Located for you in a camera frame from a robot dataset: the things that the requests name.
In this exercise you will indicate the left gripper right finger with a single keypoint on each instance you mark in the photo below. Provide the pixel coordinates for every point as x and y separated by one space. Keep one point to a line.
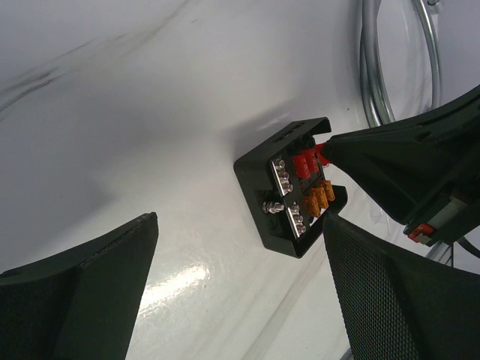
397 304

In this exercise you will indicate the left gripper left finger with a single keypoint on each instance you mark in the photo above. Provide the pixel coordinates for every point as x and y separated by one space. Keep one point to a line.
81 303

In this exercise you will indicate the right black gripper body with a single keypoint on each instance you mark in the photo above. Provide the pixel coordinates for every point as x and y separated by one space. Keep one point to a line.
443 211

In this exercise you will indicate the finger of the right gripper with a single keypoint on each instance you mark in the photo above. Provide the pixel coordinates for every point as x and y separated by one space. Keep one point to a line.
388 161

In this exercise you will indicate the black fuse box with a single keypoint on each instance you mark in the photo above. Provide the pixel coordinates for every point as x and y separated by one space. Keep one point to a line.
288 211

